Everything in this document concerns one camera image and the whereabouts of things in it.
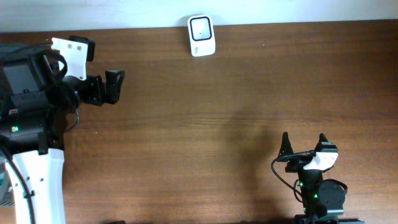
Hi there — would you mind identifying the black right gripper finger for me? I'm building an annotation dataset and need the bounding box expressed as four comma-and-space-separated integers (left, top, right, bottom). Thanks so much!
315, 133, 330, 152
278, 132, 294, 157

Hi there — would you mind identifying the white barcode scanner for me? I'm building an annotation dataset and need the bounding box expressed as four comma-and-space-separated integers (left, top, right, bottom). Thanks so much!
187, 15, 216, 57

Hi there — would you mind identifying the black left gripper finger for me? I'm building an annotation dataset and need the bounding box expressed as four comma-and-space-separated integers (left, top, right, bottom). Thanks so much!
105, 70, 125, 86
106, 83, 121, 105

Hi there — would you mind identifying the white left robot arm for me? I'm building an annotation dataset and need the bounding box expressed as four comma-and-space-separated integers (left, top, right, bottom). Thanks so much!
1, 36, 125, 223

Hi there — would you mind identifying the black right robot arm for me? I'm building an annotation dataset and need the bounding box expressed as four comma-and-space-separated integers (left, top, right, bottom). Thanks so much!
271, 132, 363, 224

